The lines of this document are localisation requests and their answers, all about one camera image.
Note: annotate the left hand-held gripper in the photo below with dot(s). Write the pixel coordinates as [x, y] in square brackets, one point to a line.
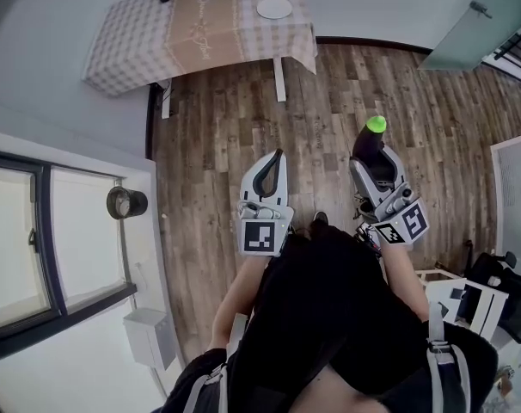
[260, 230]

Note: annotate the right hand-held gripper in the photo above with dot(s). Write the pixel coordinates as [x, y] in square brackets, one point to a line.
[404, 220]

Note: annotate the dark purple eggplant green stem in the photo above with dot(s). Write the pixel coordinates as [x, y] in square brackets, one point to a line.
[368, 142]

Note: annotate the person's right forearm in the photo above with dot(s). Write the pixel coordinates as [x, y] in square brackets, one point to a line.
[404, 273]

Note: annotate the person's left forearm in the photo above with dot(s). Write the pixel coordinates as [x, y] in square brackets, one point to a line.
[237, 299]

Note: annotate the person's black shoe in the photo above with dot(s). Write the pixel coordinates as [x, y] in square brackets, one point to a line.
[320, 217]

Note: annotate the person's black clothing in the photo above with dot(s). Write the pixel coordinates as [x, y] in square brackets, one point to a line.
[329, 295]

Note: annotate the white panel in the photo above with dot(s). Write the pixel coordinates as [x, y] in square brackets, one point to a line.
[516, 187]

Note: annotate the black round pot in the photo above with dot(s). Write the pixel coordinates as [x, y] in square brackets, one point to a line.
[126, 202]

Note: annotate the white rack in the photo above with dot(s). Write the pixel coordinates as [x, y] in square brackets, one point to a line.
[462, 303]

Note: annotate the table with checkered tablecloth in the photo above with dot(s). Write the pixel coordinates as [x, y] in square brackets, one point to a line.
[209, 24]

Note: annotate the white round plate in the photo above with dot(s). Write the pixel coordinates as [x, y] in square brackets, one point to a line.
[273, 8]

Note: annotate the frosted glass door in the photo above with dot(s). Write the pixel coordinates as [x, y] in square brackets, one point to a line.
[471, 28]

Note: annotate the black office chair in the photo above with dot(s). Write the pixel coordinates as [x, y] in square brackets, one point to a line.
[507, 291]

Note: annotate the black metal railing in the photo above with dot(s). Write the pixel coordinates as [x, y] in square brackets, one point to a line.
[512, 54]

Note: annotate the dark framed window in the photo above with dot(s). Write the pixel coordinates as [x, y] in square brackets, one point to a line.
[45, 239]

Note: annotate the white wall box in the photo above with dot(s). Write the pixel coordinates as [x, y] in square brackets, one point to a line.
[148, 338]

